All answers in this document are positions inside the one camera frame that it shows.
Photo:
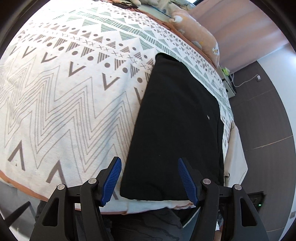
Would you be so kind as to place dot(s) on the peach patterned pillow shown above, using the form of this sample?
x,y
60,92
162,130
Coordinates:
x,y
196,34

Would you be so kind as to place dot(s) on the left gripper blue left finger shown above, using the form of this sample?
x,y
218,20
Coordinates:
x,y
107,180

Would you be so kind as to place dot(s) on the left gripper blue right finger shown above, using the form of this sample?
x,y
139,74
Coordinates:
x,y
191,180

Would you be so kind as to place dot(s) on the white nightstand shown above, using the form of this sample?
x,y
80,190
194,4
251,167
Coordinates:
x,y
227,80

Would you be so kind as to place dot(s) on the patterned bedspread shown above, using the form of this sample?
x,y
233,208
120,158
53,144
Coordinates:
x,y
72,79

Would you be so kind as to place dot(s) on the folded beige sheet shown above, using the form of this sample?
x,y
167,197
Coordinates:
x,y
235,165

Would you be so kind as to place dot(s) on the black button shirt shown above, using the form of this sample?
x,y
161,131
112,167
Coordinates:
x,y
178,118

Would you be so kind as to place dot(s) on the right pink curtain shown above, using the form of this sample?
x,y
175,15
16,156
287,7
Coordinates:
x,y
243,31

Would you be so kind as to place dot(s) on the beige plush toy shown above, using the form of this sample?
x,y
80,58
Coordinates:
x,y
148,2

